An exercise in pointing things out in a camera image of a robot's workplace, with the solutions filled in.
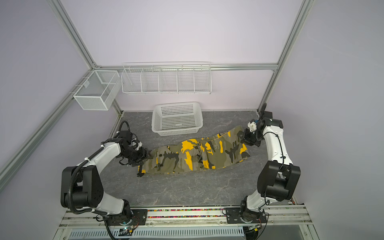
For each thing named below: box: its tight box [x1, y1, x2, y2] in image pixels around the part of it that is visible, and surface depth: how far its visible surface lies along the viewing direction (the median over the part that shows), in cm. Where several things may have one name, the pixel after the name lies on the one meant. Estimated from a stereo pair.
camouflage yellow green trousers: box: [139, 126, 251, 174], surface depth 92 cm
